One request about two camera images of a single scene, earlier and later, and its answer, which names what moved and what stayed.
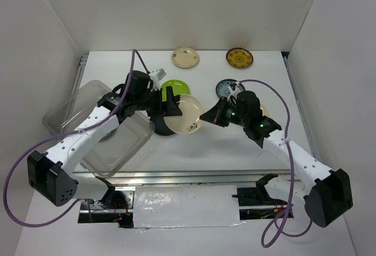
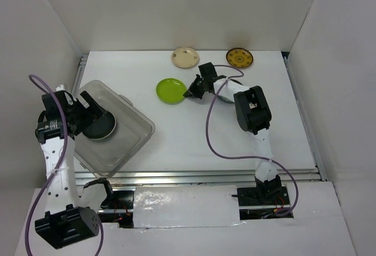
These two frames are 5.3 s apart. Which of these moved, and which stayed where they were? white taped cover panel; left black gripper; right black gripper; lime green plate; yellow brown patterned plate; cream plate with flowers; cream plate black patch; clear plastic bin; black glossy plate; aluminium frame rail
Moved: black glossy plate; cream plate black patch; right black gripper; left black gripper
Stayed: clear plastic bin; yellow brown patterned plate; aluminium frame rail; white taped cover panel; lime green plate; cream plate with flowers
